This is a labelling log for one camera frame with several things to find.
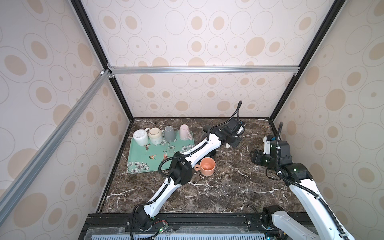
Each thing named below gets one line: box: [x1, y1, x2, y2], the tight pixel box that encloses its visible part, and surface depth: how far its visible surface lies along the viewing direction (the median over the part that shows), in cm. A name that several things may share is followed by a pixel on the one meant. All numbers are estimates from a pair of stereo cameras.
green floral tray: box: [126, 133, 196, 174], surface depth 102 cm
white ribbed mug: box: [133, 127, 150, 146], surface depth 102 cm
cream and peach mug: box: [194, 157, 216, 177], surface depth 89 cm
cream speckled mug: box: [148, 127, 163, 146], surface depth 102 cm
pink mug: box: [179, 124, 193, 141], surface depth 104 cm
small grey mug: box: [164, 125, 178, 142], surface depth 103 cm
